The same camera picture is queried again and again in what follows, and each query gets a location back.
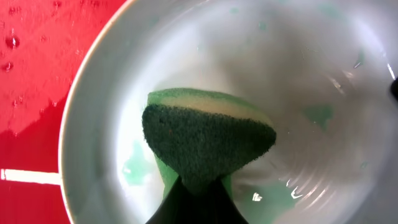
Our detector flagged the green yellow sponge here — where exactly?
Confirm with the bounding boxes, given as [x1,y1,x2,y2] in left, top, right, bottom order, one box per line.
[142,88,277,195]

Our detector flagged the red plastic tray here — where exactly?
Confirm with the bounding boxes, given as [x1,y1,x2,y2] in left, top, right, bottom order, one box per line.
[1,0,124,223]

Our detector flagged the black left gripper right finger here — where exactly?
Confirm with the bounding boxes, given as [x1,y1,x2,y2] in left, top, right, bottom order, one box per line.
[198,179,248,224]

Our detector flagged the light blue plate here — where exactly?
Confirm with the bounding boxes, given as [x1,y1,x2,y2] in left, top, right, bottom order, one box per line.
[58,0,397,223]

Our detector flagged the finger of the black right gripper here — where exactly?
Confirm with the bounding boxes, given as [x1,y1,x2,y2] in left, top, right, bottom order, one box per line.
[390,79,398,101]

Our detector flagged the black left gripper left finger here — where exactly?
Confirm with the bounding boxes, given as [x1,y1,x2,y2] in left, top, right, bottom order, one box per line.
[146,177,197,224]

